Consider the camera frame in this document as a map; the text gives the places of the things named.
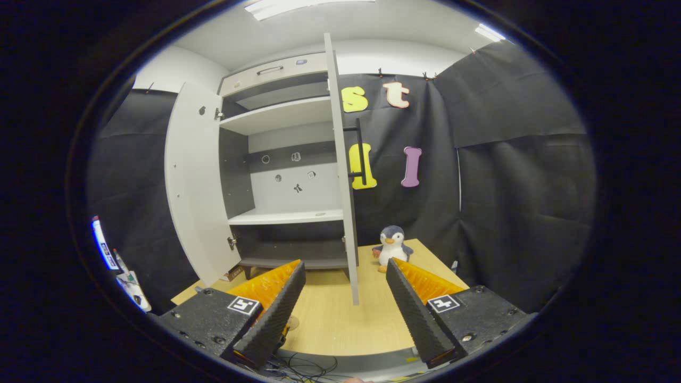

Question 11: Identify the small ceiling light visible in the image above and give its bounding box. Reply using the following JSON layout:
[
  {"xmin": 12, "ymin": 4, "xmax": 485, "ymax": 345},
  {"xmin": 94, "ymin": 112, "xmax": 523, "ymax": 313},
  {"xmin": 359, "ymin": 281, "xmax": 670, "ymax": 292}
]
[{"xmin": 475, "ymin": 23, "xmax": 506, "ymax": 43}]

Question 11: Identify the penguin plush toy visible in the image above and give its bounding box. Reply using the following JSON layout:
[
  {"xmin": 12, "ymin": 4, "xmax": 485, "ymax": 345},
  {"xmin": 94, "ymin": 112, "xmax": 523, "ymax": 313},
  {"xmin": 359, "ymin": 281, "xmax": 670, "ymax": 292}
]
[{"xmin": 371, "ymin": 225, "xmax": 414, "ymax": 273}]

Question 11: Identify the white cabinet drawer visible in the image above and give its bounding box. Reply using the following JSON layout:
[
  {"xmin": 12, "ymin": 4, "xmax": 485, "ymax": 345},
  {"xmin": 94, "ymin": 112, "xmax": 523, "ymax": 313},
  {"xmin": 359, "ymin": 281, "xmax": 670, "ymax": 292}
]
[{"xmin": 219, "ymin": 52, "xmax": 328, "ymax": 97}]

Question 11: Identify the computer screen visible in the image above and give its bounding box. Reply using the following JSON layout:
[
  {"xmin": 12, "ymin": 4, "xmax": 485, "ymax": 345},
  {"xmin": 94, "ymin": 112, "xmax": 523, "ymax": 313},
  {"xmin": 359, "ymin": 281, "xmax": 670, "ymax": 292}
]
[{"xmin": 90, "ymin": 215, "xmax": 119, "ymax": 272}]

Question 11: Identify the white paper sheet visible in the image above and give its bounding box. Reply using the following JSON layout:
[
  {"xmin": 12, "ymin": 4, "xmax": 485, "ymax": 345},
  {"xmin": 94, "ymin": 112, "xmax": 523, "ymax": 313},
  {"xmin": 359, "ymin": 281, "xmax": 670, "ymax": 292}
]
[{"xmin": 116, "ymin": 269, "xmax": 153, "ymax": 313}]

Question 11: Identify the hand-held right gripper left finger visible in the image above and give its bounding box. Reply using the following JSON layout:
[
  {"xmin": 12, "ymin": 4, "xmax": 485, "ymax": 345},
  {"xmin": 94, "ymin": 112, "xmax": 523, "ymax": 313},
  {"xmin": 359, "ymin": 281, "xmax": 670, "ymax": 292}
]
[{"xmin": 160, "ymin": 260, "xmax": 306, "ymax": 369}]

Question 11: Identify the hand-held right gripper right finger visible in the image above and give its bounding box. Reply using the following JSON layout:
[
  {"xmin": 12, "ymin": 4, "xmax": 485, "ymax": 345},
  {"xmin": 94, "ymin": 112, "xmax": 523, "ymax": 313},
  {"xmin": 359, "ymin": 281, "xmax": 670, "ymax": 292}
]
[{"xmin": 386, "ymin": 258, "xmax": 538, "ymax": 369}]

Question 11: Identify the long ceiling light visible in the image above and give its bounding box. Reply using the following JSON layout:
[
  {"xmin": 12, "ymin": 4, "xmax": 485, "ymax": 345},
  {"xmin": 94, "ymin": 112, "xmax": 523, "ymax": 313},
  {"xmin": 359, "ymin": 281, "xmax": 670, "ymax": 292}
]
[{"xmin": 245, "ymin": 0, "xmax": 373, "ymax": 21}]

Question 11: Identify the white cabinet door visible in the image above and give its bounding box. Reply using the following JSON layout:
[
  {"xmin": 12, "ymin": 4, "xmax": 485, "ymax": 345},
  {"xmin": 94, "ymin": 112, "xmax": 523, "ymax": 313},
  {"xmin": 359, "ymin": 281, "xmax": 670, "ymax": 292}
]
[
  {"xmin": 164, "ymin": 81, "xmax": 243, "ymax": 288},
  {"xmin": 323, "ymin": 33, "xmax": 369, "ymax": 306}
]

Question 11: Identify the white grey cabinet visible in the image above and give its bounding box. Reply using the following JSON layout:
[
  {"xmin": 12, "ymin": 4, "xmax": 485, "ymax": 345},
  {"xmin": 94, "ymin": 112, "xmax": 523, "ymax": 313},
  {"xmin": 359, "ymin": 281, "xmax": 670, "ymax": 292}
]
[{"xmin": 215, "ymin": 52, "xmax": 352, "ymax": 273}]

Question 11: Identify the black backdrop cloth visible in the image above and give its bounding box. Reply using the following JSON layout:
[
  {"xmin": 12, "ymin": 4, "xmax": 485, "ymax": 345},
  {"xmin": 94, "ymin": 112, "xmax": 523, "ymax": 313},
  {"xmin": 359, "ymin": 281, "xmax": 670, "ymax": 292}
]
[{"xmin": 88, "ymin": 41, "xmax": 596, "ymax": 314}]

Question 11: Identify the black cables bundle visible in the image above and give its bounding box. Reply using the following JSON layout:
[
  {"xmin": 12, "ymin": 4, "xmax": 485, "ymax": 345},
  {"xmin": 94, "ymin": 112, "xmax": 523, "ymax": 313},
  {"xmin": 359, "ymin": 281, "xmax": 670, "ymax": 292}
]
[{"xmin": 263, "ymin": 352, "xmax": 341, "ymax": 381}]

